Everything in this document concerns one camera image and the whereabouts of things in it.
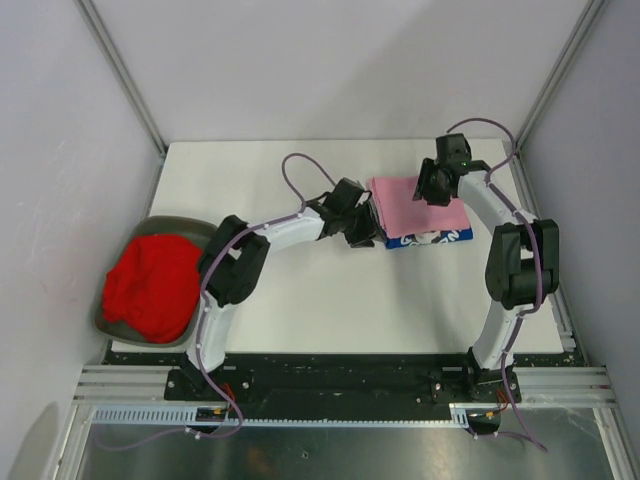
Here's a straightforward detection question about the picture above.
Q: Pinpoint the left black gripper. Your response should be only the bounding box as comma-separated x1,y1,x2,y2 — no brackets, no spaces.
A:
339,201,385,249

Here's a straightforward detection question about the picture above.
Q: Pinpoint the pink t shirt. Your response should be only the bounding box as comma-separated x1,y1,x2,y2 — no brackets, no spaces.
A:
367,176,471,239

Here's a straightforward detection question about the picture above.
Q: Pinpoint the blue printed t shirt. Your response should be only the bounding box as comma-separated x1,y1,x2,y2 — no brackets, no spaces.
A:
384,228,474,250

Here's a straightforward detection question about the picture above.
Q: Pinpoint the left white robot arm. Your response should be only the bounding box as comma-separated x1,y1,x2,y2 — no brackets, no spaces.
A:
185,178,376,400

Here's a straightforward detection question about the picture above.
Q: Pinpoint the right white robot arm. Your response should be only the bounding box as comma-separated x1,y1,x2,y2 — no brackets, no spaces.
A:
413,134,560,401

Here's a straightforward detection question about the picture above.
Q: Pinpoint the grey plastic tray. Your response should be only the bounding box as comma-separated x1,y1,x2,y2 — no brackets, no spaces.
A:
93,216,217,349

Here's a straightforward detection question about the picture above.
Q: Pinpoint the red t shirt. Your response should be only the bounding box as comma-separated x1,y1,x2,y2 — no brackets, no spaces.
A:
102,234,202,344

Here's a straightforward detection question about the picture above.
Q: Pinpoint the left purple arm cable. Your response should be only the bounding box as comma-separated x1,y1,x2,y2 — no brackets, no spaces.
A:
197,153,337,381

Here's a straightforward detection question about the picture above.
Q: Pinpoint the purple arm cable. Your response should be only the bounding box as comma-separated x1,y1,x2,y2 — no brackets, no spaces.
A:
197,153,337,381
447,117,544,381

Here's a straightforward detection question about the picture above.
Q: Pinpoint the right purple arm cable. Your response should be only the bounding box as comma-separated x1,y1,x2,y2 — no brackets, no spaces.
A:
447,117,544,381

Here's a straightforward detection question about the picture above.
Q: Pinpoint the right aluminium frame post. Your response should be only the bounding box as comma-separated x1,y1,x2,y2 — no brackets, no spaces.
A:
516,0,610,150

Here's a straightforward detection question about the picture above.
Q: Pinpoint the aluminium frame post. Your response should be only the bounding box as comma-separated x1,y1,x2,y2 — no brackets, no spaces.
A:
75,0,168,158
516,0,610,150

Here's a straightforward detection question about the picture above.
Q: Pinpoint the white slotted cable duct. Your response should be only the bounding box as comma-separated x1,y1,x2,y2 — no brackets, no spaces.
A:
89,402,501,430

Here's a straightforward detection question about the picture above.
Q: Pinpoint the left aluminium frame post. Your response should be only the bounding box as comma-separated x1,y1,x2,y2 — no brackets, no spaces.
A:
75,0,168,158

